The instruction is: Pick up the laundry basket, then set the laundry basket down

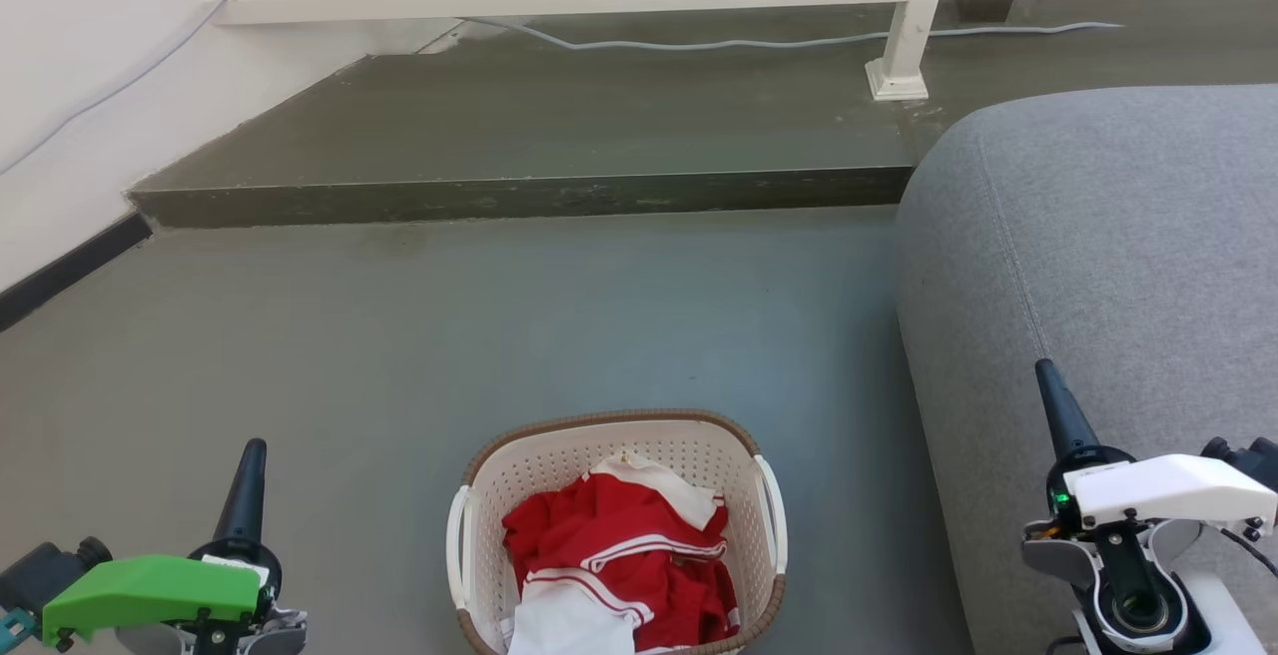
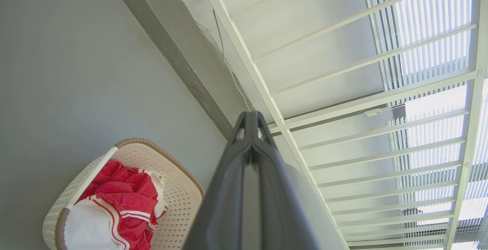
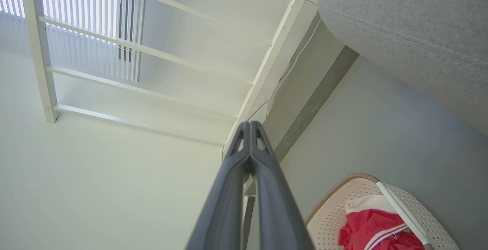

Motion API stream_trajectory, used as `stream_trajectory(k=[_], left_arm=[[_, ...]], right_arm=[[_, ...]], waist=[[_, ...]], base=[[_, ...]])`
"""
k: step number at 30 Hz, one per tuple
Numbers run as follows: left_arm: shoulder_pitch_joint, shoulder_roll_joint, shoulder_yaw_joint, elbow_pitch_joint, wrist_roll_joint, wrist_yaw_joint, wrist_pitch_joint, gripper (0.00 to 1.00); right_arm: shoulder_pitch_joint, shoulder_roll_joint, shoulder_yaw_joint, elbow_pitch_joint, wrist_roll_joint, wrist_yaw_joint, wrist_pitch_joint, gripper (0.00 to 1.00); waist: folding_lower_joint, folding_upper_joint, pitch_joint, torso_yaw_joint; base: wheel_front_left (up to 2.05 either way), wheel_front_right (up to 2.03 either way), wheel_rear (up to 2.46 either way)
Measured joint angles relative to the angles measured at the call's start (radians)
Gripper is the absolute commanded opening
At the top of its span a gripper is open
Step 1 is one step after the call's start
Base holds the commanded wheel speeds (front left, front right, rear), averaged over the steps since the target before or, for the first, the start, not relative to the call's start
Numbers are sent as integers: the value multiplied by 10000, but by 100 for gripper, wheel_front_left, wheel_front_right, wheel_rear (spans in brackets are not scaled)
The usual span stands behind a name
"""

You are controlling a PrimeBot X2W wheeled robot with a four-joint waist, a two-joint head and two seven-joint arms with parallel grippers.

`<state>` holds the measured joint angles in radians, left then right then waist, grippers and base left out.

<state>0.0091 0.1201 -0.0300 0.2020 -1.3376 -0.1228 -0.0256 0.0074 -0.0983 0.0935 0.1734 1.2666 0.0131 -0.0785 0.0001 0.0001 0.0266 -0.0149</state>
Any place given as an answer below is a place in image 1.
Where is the raised grey concrete step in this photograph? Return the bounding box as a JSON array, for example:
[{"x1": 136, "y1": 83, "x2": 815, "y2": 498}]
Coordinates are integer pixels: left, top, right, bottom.
[{"x1": 127, "y1": 0, "x2": 1278, "y2": 230}]

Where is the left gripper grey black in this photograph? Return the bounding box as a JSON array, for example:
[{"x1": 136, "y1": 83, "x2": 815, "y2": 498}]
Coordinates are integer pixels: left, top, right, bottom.
[{"x1": 113, "y1": 437, "x2": 309, "y2": 655}]

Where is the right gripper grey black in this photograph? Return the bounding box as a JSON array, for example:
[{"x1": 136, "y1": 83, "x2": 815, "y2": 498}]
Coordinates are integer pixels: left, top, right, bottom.
[{"x1": 1021, "y1": 444, "x2": 1211, "y2": 655}]

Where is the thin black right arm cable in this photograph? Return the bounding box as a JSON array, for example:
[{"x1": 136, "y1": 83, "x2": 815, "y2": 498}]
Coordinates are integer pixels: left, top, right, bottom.
[{"x1": 1216, "y1": 523, "x2": 1278, "y2": 580}]

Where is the cream perforated laundry basket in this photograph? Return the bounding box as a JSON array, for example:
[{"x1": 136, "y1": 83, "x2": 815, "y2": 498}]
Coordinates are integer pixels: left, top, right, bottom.
[{"x1": 445, "y1": 408, "x2": 790, "y2": 655}]

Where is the black baseboard strip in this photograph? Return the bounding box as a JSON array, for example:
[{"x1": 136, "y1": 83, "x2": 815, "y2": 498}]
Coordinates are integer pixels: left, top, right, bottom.
[{"x1": 0, "y1": 212, "x2": 155, "y2": 332}]

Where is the red and white garment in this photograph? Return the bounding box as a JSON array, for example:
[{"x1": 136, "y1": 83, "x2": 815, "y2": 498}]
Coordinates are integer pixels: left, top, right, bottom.
[{"x1": 506, "y1": 452, "x2": 727, "y2": 655}]

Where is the grey fabric sofa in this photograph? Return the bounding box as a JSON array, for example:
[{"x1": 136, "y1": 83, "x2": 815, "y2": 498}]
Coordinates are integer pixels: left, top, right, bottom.
[{"x1": 895, "y1": 84, "x2": 1278, "y2": 655}]

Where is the red garment with white stripes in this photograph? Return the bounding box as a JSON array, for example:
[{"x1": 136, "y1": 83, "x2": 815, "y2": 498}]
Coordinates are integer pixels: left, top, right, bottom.
[{"x1": 501, "y1": 472, "x2": 741, "y2": 652}]

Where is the thin light grey cable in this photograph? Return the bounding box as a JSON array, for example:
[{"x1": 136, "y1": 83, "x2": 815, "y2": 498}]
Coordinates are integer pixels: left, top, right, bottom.
[{"x1": 0, "y1": 0, "x2": 1126, "y2": 178}]

